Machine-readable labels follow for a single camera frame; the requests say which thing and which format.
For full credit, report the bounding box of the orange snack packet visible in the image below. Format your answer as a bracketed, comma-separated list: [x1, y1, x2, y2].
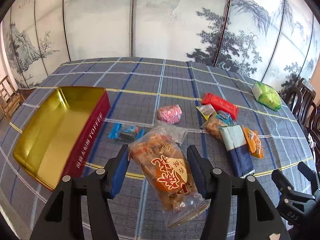
[242, 126, 264, 159]

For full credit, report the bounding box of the light and navy blue packet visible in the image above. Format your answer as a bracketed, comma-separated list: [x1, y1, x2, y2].
[219, 125, 255, 178]

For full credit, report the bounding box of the clear cracker snack bag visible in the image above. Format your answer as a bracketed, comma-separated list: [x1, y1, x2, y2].
[201, 114, 228, 141]

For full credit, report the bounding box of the blue black snack packet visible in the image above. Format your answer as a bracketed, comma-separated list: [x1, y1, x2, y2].
[108, 123, 145, 143]

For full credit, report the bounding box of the fried twist snack bag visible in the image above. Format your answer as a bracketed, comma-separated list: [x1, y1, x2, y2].
[129, 126, 210, 228]

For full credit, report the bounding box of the red snack packet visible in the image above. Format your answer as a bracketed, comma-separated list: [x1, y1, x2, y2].
[202, 93, 238, 120]

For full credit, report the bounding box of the small yellow clear packet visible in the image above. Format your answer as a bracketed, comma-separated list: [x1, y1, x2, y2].
[196, 103, 216, 121]

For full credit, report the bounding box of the pink patterned candy packet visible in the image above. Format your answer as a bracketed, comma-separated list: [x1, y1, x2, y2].
[157, 105, 182, 124]

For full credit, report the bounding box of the small teal candy packet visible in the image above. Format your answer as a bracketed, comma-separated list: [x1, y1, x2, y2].
[216, 110, 232, 126]

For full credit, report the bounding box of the red gold tin box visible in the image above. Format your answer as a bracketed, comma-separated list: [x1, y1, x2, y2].
[13, 86, 111, 191]

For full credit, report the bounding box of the dark wooden chair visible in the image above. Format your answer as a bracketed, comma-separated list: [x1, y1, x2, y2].
[284, 78, 319, 164]

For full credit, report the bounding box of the green tissue pack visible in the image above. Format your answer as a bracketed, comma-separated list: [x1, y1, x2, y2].
[251, 81, 281, 112]

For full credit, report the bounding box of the bamboo wooden chair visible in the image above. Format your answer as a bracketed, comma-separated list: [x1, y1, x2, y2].
[1, 75, 25, 121]

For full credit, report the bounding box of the blue plaid tablecloth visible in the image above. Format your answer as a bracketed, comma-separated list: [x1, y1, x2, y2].
[0, 56, 316, 240]

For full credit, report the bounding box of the painted folding screen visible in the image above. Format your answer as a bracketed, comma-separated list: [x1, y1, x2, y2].
[1, 0, 319, 91]

